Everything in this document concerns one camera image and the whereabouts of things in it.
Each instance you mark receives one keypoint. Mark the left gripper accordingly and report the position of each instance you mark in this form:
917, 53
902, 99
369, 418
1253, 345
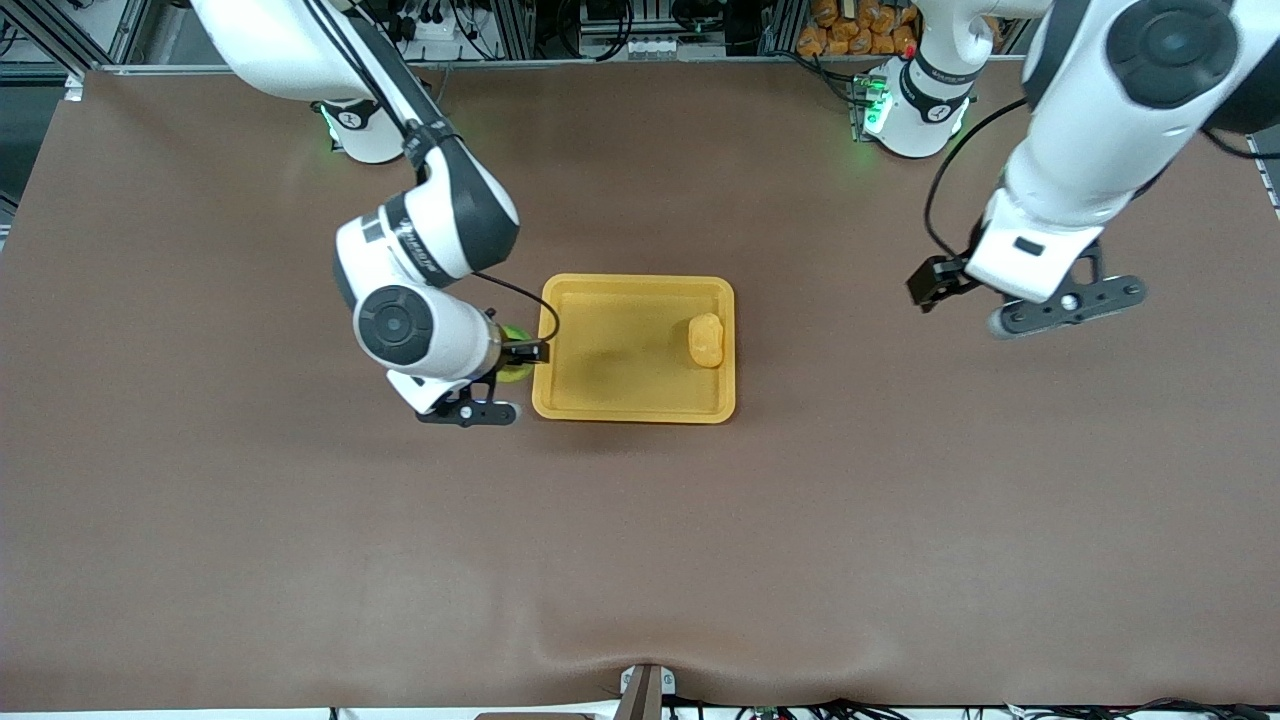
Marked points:
935, 280

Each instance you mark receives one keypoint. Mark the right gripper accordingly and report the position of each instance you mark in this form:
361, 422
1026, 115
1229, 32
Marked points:
522, 352

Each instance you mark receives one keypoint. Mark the green apple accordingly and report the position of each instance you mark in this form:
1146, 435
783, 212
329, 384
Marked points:
515, 374

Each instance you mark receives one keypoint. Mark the yellow potato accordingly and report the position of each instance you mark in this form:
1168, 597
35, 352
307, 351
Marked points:
706, 342

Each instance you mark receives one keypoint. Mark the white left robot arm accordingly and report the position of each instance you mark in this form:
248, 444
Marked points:
1090, 120

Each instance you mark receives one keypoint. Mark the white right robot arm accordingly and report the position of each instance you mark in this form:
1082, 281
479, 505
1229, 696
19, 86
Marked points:
450, 335

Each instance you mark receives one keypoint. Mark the yellow plastic tray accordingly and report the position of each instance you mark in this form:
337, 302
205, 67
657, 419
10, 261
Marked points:
620, 340

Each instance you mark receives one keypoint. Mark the brown table mat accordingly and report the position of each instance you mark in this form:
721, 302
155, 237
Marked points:
640, 550

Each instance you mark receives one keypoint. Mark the pile of orange bread rolls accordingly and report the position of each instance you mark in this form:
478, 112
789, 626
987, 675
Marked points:
840, 30

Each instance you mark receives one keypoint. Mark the white power strip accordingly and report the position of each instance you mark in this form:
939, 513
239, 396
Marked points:
450, 28

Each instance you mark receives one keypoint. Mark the aluminium frame post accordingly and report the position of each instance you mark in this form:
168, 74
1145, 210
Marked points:
785, 25
515, 25

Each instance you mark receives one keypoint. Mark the aluminium table edge rail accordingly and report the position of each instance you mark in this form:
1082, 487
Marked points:
600, 62

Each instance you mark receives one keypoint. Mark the grey metal camera mount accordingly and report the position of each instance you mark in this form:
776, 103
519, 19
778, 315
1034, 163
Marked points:
645, 695

